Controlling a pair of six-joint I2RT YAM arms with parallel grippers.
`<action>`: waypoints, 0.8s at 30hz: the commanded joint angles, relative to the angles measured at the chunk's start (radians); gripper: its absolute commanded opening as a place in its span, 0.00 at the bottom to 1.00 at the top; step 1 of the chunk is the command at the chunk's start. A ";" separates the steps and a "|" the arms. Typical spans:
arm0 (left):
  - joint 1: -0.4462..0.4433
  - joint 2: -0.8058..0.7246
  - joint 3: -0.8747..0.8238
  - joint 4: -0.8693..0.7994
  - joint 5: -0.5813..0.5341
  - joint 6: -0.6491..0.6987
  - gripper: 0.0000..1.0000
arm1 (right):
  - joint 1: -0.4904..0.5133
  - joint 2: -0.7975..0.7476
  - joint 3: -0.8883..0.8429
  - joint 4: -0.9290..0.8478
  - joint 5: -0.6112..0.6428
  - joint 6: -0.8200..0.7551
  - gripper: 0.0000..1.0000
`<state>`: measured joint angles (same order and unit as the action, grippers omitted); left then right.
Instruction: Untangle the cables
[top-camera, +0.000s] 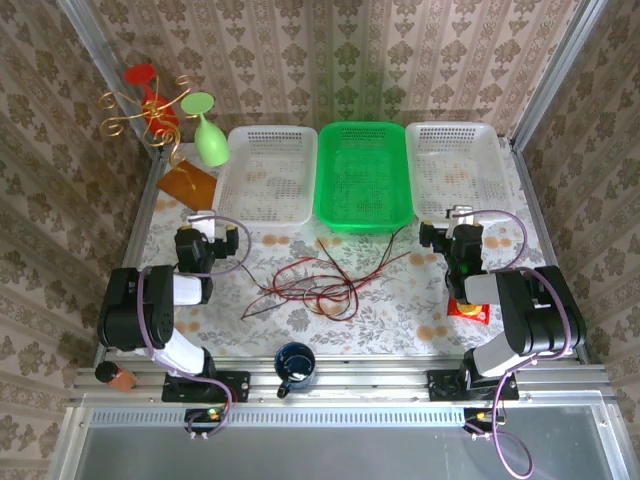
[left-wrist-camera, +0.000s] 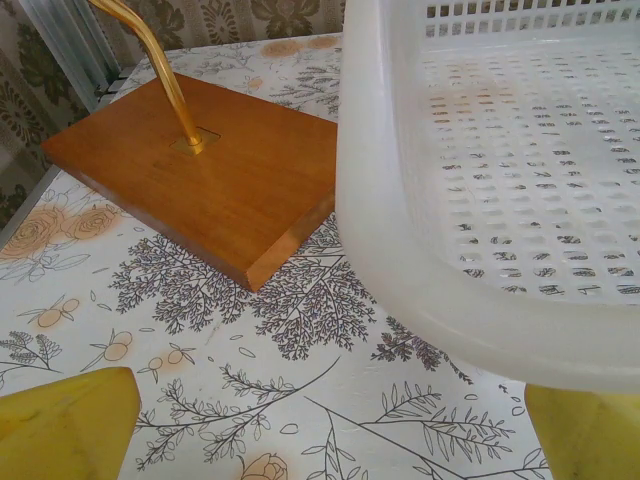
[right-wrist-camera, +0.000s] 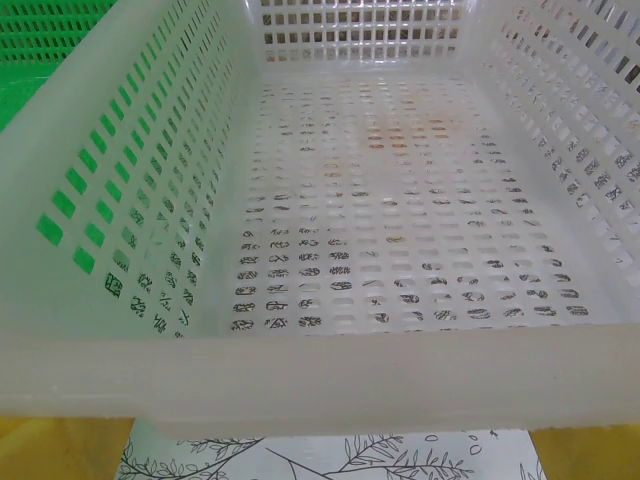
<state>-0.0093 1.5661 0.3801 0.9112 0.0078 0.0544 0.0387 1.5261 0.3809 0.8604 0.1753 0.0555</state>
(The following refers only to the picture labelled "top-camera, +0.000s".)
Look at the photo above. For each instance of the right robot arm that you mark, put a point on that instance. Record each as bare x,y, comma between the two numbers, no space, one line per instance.
545,315

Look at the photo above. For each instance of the red snack packet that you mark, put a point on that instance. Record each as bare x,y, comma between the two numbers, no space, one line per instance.
472,314

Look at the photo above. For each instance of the grey metal panel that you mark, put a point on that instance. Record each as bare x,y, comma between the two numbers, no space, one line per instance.
325,455

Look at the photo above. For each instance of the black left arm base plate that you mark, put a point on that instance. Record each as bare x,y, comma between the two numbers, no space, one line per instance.
237,385

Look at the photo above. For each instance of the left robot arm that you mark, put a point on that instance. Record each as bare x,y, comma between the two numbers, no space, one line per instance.
130,310

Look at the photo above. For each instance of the red wine glass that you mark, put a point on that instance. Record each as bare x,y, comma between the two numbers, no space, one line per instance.
140,75

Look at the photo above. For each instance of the dark blue mug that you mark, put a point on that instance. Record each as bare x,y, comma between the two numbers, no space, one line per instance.
295,362

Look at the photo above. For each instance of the green plastic basket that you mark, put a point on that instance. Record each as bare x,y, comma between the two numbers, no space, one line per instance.
365,200

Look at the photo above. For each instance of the white plastic basket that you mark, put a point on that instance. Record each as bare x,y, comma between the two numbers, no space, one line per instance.
270,131
450,165

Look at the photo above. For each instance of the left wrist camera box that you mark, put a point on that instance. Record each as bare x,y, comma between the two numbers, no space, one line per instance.
202,222

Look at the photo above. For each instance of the aluminium frame post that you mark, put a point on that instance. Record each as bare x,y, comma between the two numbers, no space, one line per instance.
91,37
570,50

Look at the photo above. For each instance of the aluminium side rail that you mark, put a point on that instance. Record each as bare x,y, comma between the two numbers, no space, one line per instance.
550,245
132,250

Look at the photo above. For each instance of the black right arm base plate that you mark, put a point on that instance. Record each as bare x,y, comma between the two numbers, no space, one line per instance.
440,387

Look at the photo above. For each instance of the green wine glass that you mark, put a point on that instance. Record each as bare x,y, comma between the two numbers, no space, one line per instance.
210,145

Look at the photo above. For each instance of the brown bottle black cap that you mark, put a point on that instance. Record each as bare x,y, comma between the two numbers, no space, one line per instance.
122,381

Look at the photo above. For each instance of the aluminium frame rail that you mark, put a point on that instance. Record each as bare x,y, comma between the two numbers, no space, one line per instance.
360,380

